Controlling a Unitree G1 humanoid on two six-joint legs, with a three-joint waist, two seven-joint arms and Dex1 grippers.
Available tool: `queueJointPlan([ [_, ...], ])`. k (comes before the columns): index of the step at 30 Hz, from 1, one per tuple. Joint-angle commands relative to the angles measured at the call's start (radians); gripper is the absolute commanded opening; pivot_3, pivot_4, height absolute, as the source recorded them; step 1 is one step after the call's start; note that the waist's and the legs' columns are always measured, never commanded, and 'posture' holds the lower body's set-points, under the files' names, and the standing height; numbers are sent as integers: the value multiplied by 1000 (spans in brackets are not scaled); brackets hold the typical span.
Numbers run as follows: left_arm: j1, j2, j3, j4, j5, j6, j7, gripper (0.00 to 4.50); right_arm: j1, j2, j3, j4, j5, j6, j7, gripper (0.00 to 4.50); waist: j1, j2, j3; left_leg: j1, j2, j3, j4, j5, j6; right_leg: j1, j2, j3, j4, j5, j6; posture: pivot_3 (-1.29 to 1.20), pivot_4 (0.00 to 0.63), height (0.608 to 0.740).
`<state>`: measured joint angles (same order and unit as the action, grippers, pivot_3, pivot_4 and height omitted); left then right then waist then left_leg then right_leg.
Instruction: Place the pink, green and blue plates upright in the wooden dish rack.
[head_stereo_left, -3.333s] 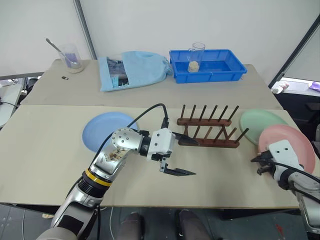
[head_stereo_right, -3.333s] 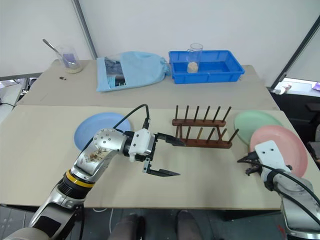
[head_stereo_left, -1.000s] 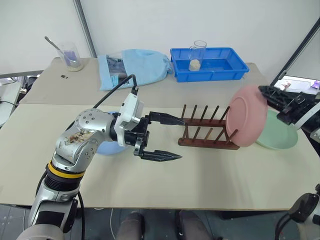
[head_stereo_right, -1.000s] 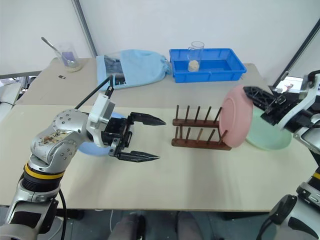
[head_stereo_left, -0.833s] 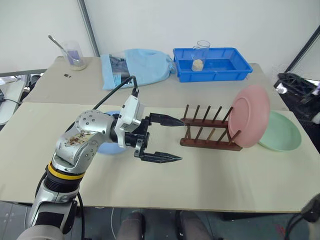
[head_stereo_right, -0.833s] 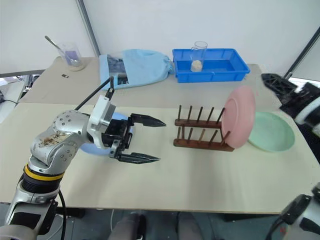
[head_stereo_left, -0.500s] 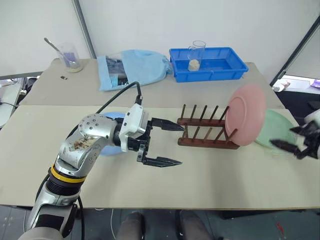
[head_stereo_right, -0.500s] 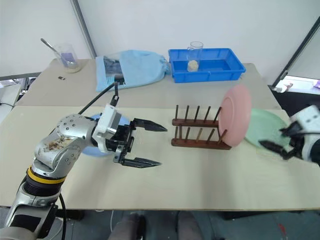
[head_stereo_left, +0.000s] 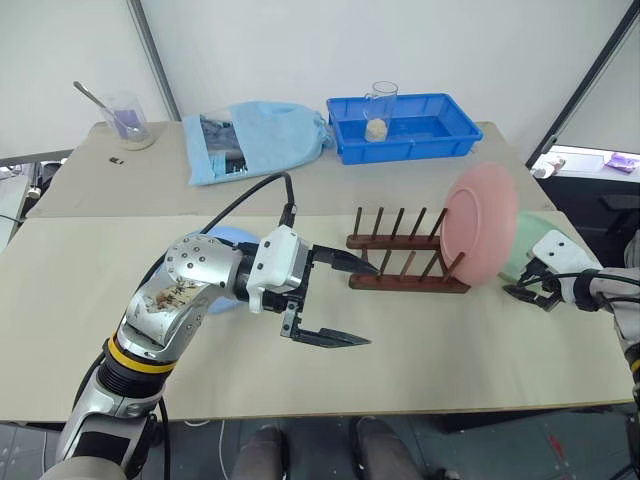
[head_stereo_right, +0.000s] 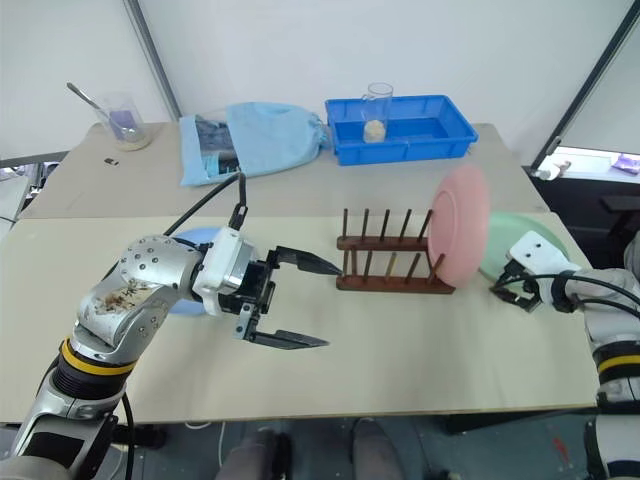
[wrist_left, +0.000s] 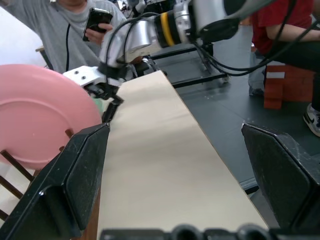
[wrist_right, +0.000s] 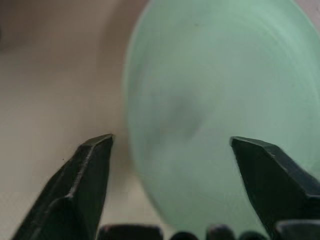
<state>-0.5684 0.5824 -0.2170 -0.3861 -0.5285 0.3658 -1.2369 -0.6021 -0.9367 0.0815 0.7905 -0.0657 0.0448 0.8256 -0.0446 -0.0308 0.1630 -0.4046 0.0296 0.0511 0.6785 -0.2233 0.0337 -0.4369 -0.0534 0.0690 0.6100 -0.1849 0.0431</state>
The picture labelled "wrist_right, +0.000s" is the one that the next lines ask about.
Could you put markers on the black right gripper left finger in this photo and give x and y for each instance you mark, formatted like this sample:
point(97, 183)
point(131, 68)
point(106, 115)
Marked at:
point(82, 190)

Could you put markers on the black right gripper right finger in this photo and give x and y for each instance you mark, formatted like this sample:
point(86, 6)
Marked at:
point(270, 182)

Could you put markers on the green plate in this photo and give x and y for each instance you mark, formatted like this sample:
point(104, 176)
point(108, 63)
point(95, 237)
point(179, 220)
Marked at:
point(215, 82)

